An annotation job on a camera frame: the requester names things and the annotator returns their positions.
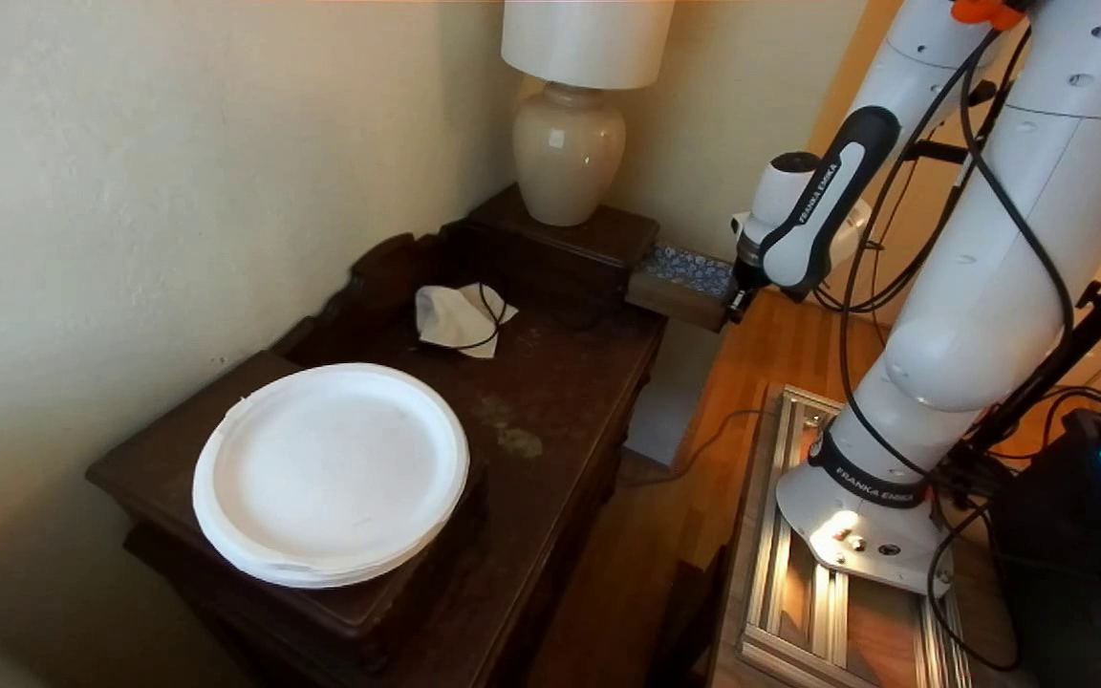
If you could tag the white face mask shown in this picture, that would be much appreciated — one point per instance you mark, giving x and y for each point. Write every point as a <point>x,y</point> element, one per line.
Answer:
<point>455,320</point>

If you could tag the beige ceramic table lamp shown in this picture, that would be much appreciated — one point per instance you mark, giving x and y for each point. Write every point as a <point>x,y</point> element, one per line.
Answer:
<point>572,141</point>

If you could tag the orange clip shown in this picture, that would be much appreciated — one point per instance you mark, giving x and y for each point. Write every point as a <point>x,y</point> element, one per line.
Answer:
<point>989,13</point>

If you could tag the white paper plate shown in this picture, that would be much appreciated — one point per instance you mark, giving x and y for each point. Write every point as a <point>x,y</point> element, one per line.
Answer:
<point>325,473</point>

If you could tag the black tripod stand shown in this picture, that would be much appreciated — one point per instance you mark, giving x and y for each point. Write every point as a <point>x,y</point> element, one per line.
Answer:
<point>1091,320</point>

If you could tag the dark wooden dresser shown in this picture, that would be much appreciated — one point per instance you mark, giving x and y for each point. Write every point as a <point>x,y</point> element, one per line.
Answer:
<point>552,406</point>

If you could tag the white flat board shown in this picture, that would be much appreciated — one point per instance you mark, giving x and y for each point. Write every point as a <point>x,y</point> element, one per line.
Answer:
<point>671,396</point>

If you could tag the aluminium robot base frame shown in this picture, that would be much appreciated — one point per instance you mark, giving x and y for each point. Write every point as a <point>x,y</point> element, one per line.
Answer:
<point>818,615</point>

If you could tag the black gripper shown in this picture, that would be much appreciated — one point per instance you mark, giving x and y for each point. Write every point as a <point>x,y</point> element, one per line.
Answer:
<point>741,285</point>

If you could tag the black box with neon light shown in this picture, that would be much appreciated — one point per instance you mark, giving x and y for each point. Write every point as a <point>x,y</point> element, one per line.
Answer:
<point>1088,561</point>

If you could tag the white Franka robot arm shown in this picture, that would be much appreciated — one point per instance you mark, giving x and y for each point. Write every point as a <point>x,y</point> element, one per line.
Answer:
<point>1023,255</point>

